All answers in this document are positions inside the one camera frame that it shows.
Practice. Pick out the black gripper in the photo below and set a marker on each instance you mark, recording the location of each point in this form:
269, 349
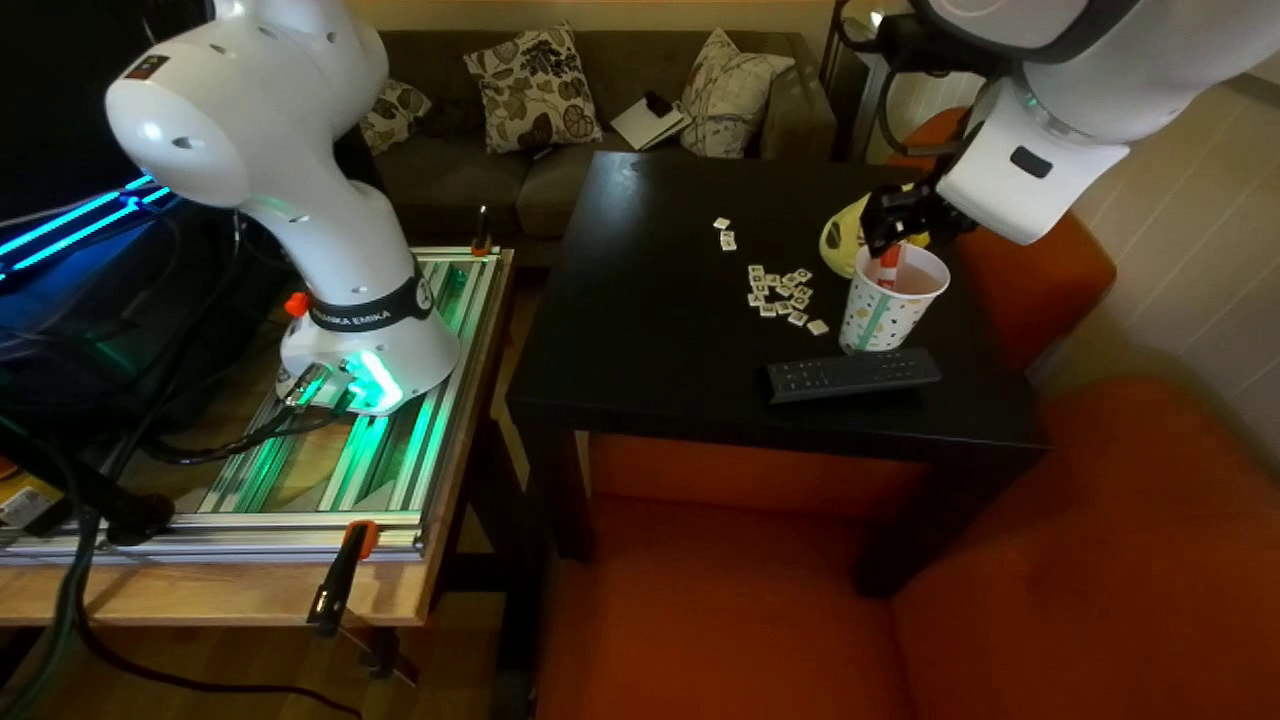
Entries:
921, 203

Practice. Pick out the red white marker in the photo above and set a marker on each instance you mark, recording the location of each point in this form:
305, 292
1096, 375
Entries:
888, 265

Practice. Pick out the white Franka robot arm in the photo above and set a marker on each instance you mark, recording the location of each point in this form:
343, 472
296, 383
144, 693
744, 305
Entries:
305, 203

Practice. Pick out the white dotted paper cup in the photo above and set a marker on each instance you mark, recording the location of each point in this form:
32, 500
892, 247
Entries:
885, 321

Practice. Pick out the yellow banana shaped pouch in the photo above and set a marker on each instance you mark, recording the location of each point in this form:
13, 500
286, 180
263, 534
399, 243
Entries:
840, 243

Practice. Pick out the black remote control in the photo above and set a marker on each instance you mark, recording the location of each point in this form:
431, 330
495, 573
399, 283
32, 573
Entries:
854, 379

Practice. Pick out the orange upholstered armchair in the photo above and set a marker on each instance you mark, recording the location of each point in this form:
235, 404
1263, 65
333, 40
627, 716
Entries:
744, 627
1041, 285

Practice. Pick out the floral patterned pillow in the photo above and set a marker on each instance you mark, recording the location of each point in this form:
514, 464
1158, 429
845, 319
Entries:
399, 113
535, 85
726, 94

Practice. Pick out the black side table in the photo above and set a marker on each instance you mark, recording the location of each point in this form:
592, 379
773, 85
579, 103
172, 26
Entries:
652, 321

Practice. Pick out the white notebook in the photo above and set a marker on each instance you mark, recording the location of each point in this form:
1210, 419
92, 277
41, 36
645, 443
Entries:
645, 127

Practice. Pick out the dark fabric sofa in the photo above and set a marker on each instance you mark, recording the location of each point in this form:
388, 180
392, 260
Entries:
453, 175

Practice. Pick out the black orange bar clamp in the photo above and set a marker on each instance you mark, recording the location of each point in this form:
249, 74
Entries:
343, 573

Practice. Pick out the wooden workbench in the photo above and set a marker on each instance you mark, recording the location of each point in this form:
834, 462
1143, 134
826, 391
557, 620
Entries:
203, 594

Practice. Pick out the blue lit light strip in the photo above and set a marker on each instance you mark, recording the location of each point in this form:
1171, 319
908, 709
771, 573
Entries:
74, 221

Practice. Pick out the aluminium rail base plate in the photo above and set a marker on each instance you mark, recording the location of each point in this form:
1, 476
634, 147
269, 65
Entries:
403, 453

